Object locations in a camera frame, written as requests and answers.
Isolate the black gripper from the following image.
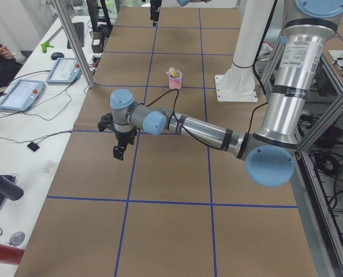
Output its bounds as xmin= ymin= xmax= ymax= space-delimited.
xmin=113 ymin=129 xmax=137 ymax=160
xmin=150 ymin=0 xmax=161 ymax=27

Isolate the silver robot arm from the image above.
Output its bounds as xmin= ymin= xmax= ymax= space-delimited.
xmin=150 ymin=0 xmax=210 ymax=27
xmin=109 ymin=1 xmax=343 ymax=187

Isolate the black box with label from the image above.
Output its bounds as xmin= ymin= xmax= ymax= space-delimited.
xmin=91 ymin=32 xmax=105 ymax=53

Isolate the black keyboard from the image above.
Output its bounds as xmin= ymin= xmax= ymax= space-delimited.
xmin=72 ymin=22 xmax=85 ymax=47

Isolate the small black square device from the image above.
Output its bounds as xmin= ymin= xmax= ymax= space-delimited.
xmin=27 ymin=141 xmax=40 ymax=152

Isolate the far teach pendant tablet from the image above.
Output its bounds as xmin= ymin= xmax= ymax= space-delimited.
xmin=46 ymin=58 xmax=81 ymax=85

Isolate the teach pendant tablet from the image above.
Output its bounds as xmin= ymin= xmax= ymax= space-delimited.
xmin=0 ymin=79 xmax=45 ymax=112
xmin=46 ymin=58 xmax=81 ymax=85

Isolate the black computer mouse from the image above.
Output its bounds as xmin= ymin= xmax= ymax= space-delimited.
xmin=51 ymin=52 xmax=65 ymax=61

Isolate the near teach pendant tablet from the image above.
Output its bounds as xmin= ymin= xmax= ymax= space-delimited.
xmin=0 ymin=79 xmax=45 ymax=112

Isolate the green plastic clamp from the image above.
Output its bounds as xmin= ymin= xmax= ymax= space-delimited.
xmin=40 ymin=41 xmax=54 ymax=54

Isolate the black water bottle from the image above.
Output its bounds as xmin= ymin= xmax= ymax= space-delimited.
xmin=0 ymin=175 xmax=24 ymax=201

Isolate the round metal lid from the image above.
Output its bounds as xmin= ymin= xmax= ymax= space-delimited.
xmin=8 ymin=231 xmax=25 ymax=247

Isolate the red bottle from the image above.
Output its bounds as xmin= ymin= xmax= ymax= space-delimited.
xmin=0 ymin=244 xmax=25 ymax=265

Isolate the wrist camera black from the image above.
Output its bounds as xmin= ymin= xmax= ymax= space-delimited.
xmin=98 ymin=113 xmax=115 ymax=132

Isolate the aluminium frame post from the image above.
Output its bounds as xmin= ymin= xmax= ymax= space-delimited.
xmin=52 ymin=0 xmax=95 ymax=88

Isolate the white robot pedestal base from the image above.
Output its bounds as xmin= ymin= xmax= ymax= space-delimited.
xmin=215 ymin=0 xmax=274 ymax=102

